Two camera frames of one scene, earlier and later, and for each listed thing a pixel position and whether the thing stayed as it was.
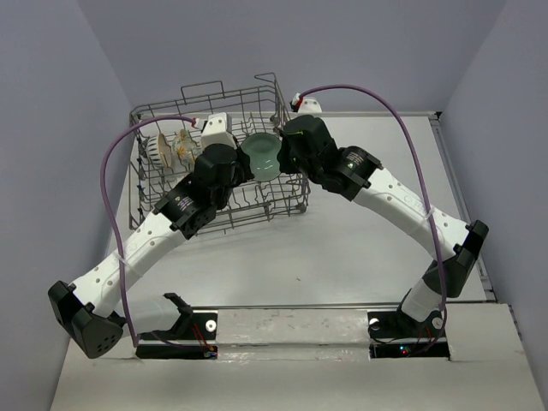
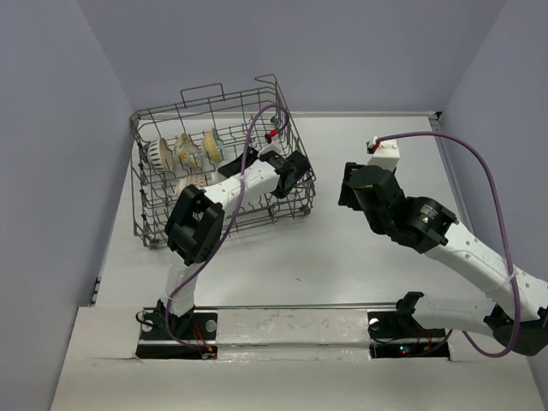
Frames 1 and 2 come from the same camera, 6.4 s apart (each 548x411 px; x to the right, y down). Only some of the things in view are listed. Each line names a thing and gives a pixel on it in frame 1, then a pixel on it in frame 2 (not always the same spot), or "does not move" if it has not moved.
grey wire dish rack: x=166 y=138 does not move
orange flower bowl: x=184 y=146 does not move
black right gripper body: x=290 y=162 to x=348 y=196
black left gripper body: x=241 y=175 to x=277 y=193
